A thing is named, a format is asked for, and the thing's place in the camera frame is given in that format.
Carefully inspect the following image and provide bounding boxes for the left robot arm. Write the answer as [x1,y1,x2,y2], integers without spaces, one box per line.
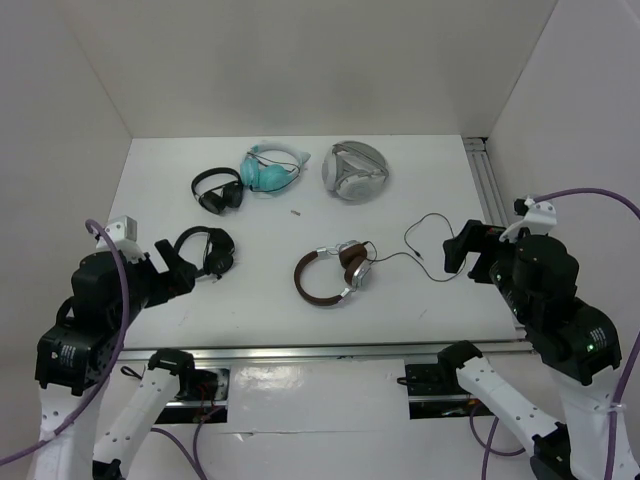
[34,240,198,479]

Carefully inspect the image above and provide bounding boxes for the black folded headphones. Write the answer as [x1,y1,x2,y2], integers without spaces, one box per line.
[190,167,244,215]

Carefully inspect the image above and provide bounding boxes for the aluminium side rail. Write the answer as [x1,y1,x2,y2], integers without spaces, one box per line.
[462,137,508,227]

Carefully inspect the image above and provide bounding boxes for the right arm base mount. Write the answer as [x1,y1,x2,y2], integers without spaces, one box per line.
[396,364,489,420]

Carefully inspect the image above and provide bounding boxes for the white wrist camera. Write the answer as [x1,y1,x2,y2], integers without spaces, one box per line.
[499,196,557,243]
[103,215,148,264]

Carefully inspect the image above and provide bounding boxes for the brown silver headphones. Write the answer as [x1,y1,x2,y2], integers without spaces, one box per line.
[293,240,372,308]

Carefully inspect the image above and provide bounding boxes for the aluminium front rail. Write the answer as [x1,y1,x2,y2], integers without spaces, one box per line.
[119,340,534,363]

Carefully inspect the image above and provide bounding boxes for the white grey gaming headphones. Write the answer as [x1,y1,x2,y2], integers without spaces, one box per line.
[321,140,390,202]

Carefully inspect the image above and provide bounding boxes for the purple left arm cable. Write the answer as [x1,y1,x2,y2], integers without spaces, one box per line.
[0,218,132,464]

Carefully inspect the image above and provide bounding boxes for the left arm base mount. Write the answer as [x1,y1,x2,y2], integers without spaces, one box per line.
[119,367,232,426]

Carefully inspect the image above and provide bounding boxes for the teal white cat headphones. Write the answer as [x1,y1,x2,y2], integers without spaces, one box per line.
[240,141,311,193]

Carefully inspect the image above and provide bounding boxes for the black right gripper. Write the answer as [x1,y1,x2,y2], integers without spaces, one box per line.
[440,215,533,319]

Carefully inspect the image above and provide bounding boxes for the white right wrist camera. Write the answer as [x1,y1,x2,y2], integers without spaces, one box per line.
[499,196,557,243]

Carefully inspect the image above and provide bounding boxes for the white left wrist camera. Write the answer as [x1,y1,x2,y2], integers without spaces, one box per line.
[103,215,148,264]

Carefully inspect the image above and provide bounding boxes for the black Panasonic headphones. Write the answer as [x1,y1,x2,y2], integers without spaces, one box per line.
[174,226,235,280]

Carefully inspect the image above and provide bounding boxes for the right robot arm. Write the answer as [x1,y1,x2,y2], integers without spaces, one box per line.
[436,220,639,479]

